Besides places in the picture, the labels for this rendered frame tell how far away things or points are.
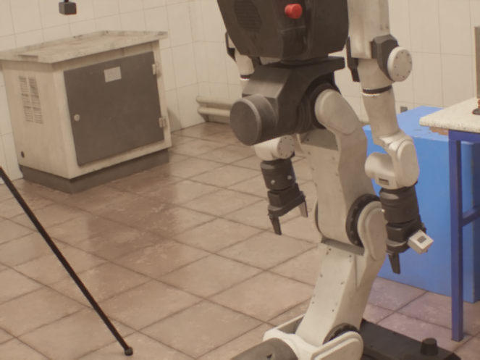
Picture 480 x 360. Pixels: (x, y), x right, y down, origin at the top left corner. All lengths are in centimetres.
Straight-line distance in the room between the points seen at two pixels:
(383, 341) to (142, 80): 292
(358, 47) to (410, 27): 299
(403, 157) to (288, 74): 32
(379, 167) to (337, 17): 36
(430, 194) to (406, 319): 46
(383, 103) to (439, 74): 290
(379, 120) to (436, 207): 119
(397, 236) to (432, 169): 102
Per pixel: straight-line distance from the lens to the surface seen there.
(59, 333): 317
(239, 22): 194
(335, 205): 214
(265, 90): 193
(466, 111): 270
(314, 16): 189
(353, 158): 210
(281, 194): 230
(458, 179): 262
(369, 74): 185
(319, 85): 199
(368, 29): 181
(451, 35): 467
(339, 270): 221
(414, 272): 320
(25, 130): 511
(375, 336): 248
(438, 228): 306
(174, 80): 600
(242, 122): 192
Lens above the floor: 137
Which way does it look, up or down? 16 degrees down
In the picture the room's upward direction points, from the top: 6 degrees counter-clockwise
